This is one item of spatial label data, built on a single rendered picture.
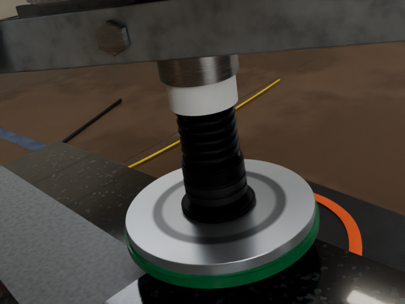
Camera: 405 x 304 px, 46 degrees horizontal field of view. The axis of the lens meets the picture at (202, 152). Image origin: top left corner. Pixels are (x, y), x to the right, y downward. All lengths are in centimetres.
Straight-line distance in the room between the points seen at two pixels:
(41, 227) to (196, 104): 33
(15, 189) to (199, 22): 51
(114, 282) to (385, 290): 28
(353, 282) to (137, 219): 24
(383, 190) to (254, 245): 175
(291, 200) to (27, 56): 31
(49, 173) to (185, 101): 43
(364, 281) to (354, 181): 175
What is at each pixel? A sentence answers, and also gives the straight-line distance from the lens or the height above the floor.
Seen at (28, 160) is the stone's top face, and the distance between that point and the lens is 92.
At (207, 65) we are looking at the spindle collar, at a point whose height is 103.
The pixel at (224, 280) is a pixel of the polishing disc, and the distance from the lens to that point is 46.
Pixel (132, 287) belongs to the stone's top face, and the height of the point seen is 80.
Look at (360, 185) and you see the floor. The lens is 223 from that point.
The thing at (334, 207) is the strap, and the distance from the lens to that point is 205.
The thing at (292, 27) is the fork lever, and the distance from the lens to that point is 38.
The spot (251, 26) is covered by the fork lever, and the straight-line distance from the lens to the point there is 39.
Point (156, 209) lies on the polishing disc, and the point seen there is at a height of 86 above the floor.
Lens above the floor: 115
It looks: 26 degrees down
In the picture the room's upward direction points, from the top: 9 degrees counter-clockwise
